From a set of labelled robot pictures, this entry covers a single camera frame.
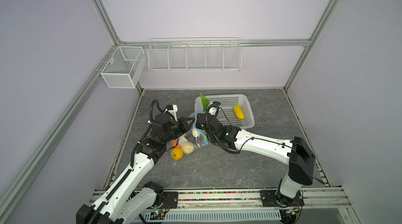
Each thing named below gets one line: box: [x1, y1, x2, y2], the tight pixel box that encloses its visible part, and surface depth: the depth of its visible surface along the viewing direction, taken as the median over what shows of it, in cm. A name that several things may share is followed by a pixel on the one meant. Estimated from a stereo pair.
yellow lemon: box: [170, 147, 184, 161], surface depth 85 cm
